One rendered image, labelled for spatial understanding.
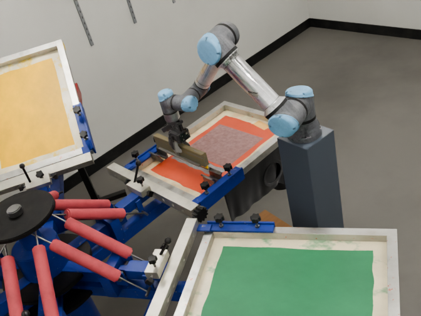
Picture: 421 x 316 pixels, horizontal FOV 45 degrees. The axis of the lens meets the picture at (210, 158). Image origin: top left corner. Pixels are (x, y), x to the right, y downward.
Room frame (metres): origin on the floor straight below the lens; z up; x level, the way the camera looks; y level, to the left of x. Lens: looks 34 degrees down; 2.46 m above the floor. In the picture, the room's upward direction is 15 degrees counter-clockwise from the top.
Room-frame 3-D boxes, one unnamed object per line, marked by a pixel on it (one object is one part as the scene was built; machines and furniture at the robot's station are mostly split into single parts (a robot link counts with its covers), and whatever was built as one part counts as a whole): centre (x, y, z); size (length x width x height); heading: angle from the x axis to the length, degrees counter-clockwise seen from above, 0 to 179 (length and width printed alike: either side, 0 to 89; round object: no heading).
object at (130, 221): (2.07, 0.32, 0.89); 1.24 x 0.06 x 0.06; 126
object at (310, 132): (1.89, -0.44, 1.25); 0.15 x 0.15 x 0.10
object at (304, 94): (1.88, -0.43, 1.37); 0.13 x 0.12 x 0.14; 140
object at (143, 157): (2.41, 0.32, 0.98); 0.30 x 0.05 x 0.07; 126
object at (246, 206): (2.21, -0.19, 0.77); 0.46 x 0.09 x 0.36; 126
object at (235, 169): (1.96, 0.00, 0.98); 0.30 x 0.05 x 0.07; 126
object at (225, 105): (2.33, -0.03, 0.97); 0.79 x 0.58 x 0.04; 126
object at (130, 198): (2.00, 0.42, 1.02); 0.17 x 0.06 x 0.05; 126
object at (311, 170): (1.89, -0.44, 0.60); 0.18 x 0.18 x 1.20; 31
